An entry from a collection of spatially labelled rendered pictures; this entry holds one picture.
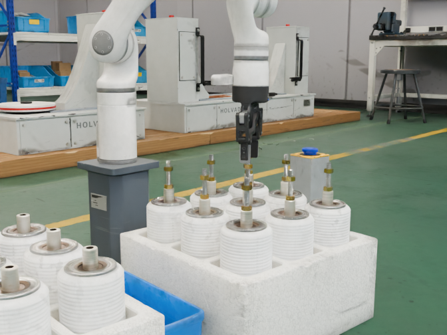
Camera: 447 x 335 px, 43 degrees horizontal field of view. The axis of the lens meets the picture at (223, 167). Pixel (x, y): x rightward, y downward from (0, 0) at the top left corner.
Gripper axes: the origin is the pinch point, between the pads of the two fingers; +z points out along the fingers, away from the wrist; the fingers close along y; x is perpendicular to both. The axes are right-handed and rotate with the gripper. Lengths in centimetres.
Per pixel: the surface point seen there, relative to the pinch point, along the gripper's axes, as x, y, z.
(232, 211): 2.1, -4.6, 11.3
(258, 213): -3.2, -3.9, 11.4
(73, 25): 319, 465, -53
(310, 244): -14.5, -8.3, 15.6
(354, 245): -22.4, -0.7, 17.3
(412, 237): -36, 68, 35
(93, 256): 11.8, -44.5, 8.7
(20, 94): 321, 367, 17
